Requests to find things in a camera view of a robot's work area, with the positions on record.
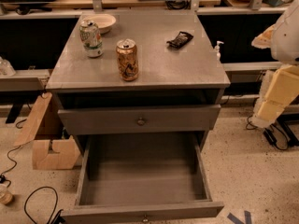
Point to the grey top drawer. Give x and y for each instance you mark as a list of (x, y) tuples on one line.
[(146, 119)]

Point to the grey wooden drawer cabinet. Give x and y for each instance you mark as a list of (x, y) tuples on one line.
[(191, 75)]

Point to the clear plastic bag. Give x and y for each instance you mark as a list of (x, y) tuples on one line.
[(6, 69)]

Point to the white pump bottle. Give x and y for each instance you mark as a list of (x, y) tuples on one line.
[(217, 49)]

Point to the orange soda can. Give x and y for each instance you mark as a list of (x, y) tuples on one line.
[(127, 59)]

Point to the plastic cup on floor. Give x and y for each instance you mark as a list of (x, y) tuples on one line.
[(5, 195)]

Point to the green white soda can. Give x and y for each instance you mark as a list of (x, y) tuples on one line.
[(91, 38)]

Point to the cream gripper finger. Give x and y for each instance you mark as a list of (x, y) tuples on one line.
[(263, 40), (278, 90)]

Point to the white bowl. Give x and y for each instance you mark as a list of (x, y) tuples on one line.
[(103, 21)]

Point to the black snack packet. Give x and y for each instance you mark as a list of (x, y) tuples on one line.
[(181, 40)]

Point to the open grey middle drawer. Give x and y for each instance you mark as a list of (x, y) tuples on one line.
[(141, 177)]

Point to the wooden block stand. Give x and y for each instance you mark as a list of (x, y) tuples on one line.
[(51, 149)]

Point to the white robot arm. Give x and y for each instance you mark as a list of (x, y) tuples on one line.
[(285, 37)]

